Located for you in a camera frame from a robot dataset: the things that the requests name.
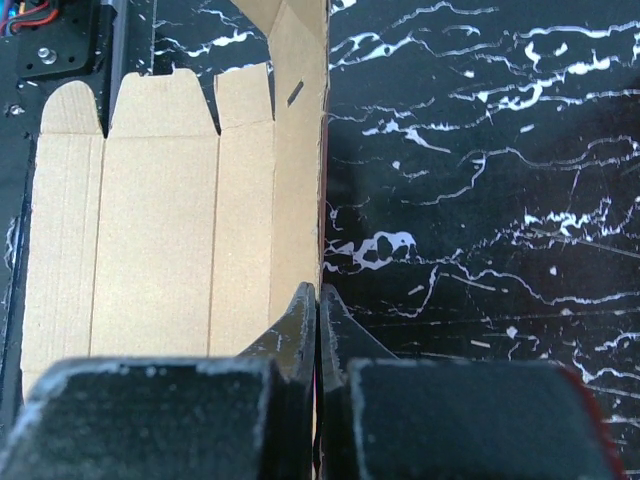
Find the brown cardboard box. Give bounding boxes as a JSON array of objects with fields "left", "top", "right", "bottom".
[{"left": 20, "top": 1, "right": 329, "bottom": 390}]

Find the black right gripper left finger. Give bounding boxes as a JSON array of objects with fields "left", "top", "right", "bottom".
[{"left": 1, "top": 283, "right": 316, "bottom": 479}]

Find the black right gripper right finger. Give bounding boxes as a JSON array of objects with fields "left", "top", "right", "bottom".
[{"left": 319, "top": 285, "right": 625, "bottom": 479}]

